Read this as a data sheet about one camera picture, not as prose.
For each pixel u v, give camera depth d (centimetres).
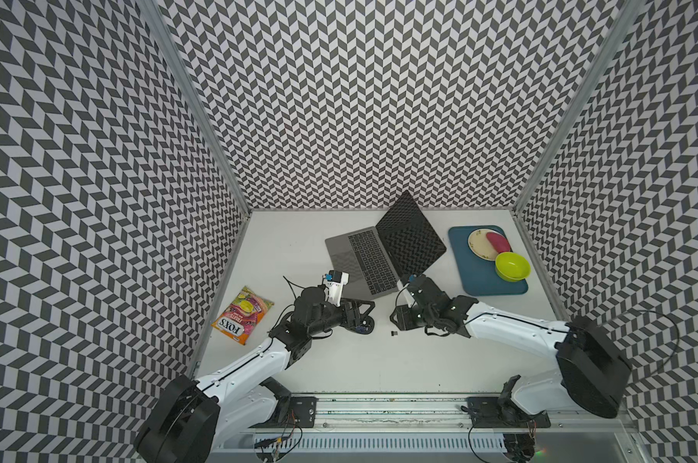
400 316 74
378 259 104
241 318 87
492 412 72
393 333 87
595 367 42
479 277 99
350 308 71
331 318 68
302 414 72
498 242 104
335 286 72
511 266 99
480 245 108
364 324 86
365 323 86
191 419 40
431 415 75
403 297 75
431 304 64
